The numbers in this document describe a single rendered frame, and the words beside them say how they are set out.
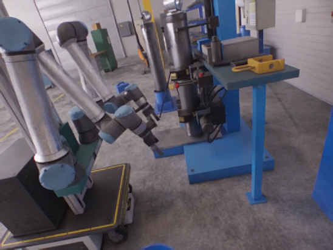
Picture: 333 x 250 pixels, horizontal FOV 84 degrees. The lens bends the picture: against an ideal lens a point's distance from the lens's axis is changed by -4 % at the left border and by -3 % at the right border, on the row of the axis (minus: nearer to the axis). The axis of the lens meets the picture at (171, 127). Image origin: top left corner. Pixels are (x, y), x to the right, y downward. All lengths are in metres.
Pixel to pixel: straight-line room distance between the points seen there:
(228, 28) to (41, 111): 1.70
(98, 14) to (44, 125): 12.39
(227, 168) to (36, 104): 1.59
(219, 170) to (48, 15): 13.43
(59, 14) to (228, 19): 12.54
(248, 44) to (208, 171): 1.15
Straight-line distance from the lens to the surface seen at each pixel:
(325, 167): 1.70
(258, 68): 1.24
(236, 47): 1.68
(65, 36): 1.46
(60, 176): 1.04
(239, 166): 1.96
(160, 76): 3.43
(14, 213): 1.69
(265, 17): 2.40
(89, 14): 13.37
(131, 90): 1.44
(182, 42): 2.01
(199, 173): 1.91
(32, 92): 0.94
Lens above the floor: 1.42
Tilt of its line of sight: 28 degrees down
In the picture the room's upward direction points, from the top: 13 degrees counter-clockwise
